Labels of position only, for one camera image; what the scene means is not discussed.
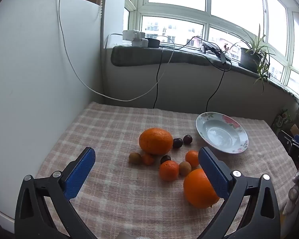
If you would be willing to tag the black power adapter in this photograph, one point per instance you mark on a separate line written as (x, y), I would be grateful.
(153, 42)

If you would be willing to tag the person's right hand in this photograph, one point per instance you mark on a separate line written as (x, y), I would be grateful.
(295, 191)

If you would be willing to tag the white power adapter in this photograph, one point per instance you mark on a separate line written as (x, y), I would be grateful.
(140, 42)
(133, 34)

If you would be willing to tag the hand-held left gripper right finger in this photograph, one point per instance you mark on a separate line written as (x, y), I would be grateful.
(214, 174)

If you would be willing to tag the large wide orange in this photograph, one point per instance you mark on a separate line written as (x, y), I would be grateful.
(156, 141)

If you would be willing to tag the white window frame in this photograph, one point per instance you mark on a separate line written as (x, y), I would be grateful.
(206, 15)

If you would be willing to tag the dark plum beside orange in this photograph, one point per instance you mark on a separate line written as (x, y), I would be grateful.
(178, 143)

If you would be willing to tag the pink checked tablecloth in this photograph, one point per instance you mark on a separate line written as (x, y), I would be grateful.
(114, 129)

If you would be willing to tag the white partition panel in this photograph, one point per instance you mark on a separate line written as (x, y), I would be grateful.
(27, 67)

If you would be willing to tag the floral white plate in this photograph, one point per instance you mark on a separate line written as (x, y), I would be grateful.
(219, 134)

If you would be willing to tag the small tangerine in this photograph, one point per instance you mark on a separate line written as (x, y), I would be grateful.
(169, 170)
(192, 158)

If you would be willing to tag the dark plum near plate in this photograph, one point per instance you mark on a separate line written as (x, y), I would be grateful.
(187, 139)

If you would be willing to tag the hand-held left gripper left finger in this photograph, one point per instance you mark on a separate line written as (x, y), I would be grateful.
(79, 174)

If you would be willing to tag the tiny orange kumquat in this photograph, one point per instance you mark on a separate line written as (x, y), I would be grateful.
(148, 159)

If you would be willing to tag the small brown kiwi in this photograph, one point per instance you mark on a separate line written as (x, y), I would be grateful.
(135, 158)
(185, 168)

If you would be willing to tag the cardboard box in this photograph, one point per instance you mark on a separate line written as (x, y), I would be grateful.
(295, 129)

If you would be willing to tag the potted spider plant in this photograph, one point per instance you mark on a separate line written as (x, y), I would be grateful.
(249, 59)

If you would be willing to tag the flat dark device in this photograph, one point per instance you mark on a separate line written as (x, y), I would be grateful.
(210, 47)

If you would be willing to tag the dark plum in middle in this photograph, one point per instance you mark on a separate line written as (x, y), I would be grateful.
(165, 158)

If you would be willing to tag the green packet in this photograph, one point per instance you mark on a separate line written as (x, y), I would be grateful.
(282, 120)

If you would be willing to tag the grey-green windowsill cloth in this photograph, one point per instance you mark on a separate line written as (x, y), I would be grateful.
(139, 57)

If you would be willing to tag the large round orange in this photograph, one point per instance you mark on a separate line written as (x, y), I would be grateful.
(198, 191)

